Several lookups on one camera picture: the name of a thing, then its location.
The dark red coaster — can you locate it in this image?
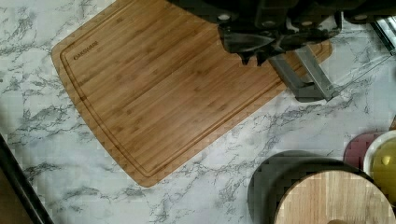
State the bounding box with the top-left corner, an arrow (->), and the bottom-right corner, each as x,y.
344,132 -> 383,170

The bamboo cutting board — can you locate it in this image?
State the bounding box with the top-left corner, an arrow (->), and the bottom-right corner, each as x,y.
50,0 -> 333,189

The black canister with wooden lid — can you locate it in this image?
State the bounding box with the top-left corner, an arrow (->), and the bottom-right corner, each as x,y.
247,150 -> 395,224

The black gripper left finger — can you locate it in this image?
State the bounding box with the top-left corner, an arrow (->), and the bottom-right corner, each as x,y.
218,25 -> 275,65

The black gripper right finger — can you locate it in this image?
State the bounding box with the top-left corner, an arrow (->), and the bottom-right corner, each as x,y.
255,12 -> 342,66

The white bowl with yellow fruit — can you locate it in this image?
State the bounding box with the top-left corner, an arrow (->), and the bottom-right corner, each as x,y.
363,131 -> 396,206

